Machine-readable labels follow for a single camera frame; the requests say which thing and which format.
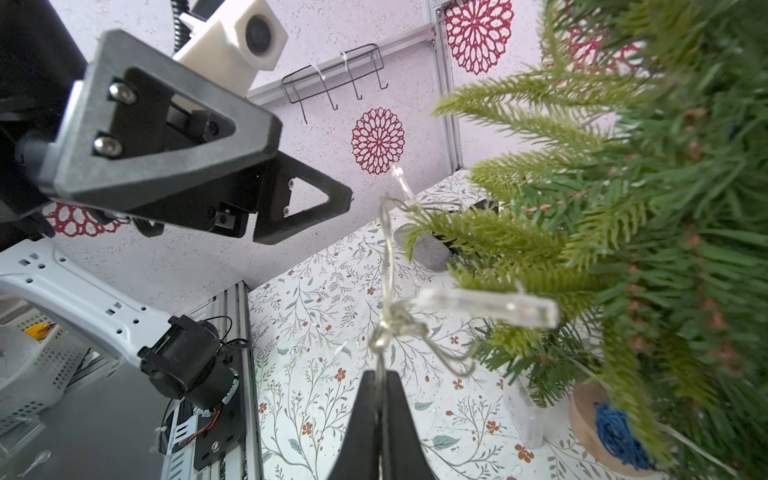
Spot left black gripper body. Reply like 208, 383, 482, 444
1, 1, 264, 249

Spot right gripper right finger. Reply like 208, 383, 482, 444
380, 370, 435, 480

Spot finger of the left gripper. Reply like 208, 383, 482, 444
253, 152, 352, 245
35, 30, 282, 212

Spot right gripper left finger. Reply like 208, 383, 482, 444
328, 370, 381, 480

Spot string lights with rattan balls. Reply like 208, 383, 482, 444
365, 164, 739, 480

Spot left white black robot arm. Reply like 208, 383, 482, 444
1, 1, 352, 409

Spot small green christmas tree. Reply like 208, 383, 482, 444
415, 1, 767, 479

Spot clear battery box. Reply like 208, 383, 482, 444
504, 378, 557, 450

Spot white plastic basket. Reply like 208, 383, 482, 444
1, 307, 89, 432

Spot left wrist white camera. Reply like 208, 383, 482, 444
173, 1, 288, 97

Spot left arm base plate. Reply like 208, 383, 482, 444
159, 350, 246, 473

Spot black wire wall rack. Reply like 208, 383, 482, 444
280, 43, 389, 123

